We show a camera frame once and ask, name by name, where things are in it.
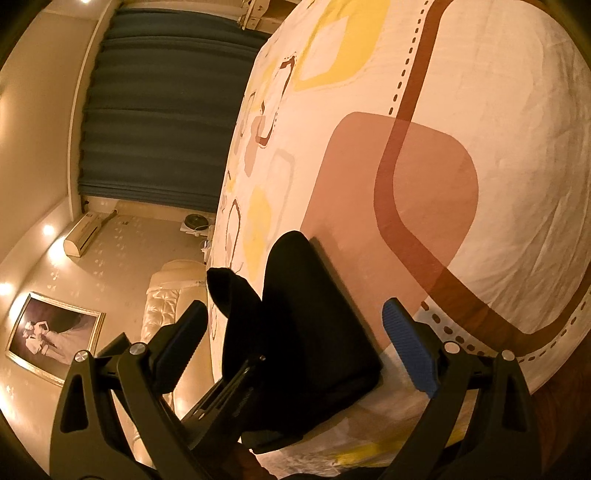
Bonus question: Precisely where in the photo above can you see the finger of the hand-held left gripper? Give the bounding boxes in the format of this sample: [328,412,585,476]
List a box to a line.
[240,422,324,455]
[182,353,269,444]

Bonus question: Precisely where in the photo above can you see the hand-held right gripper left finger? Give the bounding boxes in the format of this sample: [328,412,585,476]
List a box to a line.
[48,300,208,480]

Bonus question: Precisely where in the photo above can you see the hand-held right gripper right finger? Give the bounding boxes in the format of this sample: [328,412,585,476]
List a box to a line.
[381,298,543,480]

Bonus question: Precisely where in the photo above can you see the black pants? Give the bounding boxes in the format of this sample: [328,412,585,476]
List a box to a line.
[206,230,384,444]

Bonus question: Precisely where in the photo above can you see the cream tufted headboard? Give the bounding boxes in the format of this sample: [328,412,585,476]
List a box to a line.
[117,259,222,480]

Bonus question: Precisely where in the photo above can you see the small white fan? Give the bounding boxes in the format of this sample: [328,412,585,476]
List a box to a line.
[180,213,212,237]

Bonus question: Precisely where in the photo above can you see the white air conditioner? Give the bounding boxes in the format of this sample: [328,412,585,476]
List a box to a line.
[64,212,109,258]

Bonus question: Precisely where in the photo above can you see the teal curtain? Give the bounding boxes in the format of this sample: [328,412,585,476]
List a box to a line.
[78,8,273,215]

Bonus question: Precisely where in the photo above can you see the printed bed sheet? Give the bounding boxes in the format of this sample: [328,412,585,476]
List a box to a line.
[203,0,591,480]

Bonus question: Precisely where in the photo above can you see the framed wall photo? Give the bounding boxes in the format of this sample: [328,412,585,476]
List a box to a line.
[6,292,106,387]

